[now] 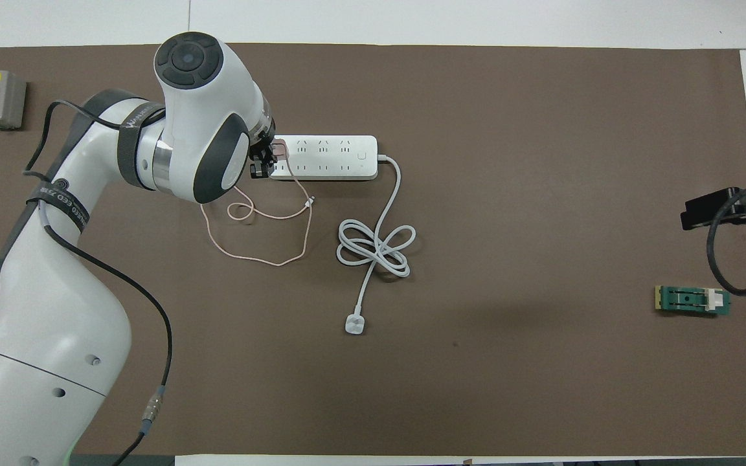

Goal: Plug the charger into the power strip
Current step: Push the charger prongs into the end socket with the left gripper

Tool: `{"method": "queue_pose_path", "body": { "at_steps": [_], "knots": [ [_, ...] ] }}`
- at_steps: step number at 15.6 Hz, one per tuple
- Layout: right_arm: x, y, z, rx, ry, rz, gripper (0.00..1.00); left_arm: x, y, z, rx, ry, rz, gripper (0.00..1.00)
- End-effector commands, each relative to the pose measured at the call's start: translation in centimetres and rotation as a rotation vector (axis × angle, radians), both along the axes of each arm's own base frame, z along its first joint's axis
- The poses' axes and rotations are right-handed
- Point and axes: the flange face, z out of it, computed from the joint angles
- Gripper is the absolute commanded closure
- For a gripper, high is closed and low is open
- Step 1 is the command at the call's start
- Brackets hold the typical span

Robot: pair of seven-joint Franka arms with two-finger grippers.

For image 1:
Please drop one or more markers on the white power strip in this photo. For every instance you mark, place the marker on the white power strip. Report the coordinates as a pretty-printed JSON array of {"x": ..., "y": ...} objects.
[{"x": 327, "y": 157}]

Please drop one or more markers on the pink charger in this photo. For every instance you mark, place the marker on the pink charger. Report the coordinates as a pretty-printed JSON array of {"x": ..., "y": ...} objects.
[{"x": 280, "y": 153}]

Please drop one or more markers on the green knife switch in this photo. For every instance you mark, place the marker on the green knife switch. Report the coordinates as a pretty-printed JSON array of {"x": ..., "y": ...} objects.
[{"x": 690, "y": 301}]

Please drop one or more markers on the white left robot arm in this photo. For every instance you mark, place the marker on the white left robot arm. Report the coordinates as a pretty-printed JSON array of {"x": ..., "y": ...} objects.
[{"x": 56, "y": 310}]

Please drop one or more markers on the brown table mat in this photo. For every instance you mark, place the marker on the brown table mat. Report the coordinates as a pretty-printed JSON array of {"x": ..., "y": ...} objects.
[{"x": 541, "y": 194}]

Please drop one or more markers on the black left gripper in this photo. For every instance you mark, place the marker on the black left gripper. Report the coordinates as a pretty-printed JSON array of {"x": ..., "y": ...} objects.
[{"x": 261, "y": 154}]

